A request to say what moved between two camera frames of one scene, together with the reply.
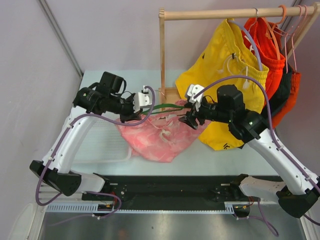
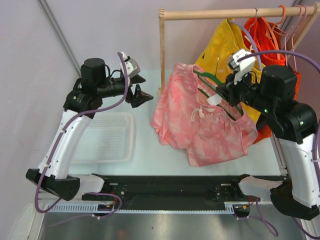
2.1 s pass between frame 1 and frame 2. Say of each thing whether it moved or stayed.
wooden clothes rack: stayed
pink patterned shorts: moved
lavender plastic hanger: stayed
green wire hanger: moved
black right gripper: moved
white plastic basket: stayed
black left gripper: moved
